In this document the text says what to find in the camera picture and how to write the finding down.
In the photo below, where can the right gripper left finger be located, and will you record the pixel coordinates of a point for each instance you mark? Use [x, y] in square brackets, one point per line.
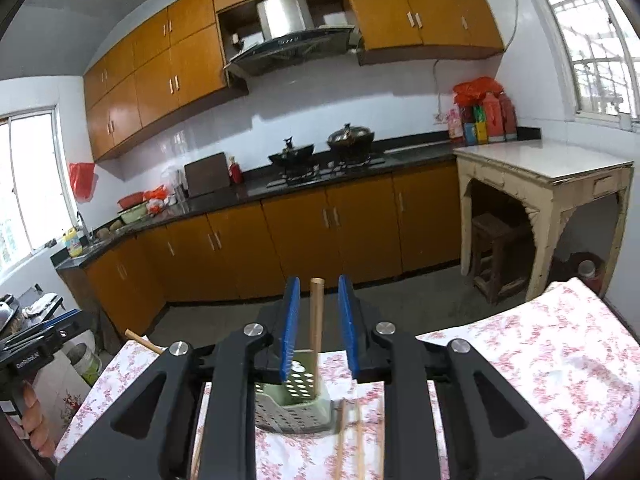
[149, 431]

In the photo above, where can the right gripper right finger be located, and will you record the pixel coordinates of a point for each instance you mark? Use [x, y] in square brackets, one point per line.
[447, 410]

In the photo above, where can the wooden chopstick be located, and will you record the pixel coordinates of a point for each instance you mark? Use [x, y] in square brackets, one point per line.
[316, 318]
[196, 455]
[361, 464]
[144, 342]

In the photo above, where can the brown lower kitchen cabinets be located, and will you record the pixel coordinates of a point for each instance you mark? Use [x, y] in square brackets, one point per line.
[371, 229]

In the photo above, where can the orange upper kitchen cabinets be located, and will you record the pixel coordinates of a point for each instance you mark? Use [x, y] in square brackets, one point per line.
[176, 60]

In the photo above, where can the person's left hand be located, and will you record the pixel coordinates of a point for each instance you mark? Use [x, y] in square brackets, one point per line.
[35, 424]

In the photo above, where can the floral pink white tablecloth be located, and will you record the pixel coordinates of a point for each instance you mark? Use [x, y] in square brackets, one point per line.
[565, 352]

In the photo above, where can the yellow dish soap bottle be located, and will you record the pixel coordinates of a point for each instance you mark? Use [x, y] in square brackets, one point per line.
[72, 243]

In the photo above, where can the green perforated utensil holder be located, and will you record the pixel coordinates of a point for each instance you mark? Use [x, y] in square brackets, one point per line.
[301, 405]

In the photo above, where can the left window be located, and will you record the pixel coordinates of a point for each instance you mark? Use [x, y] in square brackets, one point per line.
[36, 209]

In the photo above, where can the wooden stool under table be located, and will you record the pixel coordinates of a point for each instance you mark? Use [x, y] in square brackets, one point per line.
[496, 270]

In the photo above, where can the red and green bowls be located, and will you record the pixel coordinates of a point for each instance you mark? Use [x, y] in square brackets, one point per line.
[133, 208]

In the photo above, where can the red plastic bag hanging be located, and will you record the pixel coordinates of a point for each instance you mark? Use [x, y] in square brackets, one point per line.
[82, 178]

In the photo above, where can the cream marble top side table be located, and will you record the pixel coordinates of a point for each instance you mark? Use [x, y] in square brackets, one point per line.
[551, 180]

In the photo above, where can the dark cutting board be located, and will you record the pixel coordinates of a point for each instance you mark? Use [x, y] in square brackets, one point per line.
[207, 175]

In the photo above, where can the red bottle on counter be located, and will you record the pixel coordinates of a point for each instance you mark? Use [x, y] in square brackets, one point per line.
[235, 172]

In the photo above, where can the black wok left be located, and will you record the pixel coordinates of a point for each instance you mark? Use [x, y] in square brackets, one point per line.
[293, 156]

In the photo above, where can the red bags and bottles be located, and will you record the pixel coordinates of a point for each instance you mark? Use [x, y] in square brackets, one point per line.
[482, 114]

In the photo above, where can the black wok with lid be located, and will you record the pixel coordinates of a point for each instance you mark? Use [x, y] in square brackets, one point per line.
[351, 141]

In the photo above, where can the right window with bars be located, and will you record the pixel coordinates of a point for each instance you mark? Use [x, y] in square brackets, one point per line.
[598, 50]

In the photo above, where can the steel range hood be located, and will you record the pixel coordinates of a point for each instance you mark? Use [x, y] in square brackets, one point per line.
[262, 36]

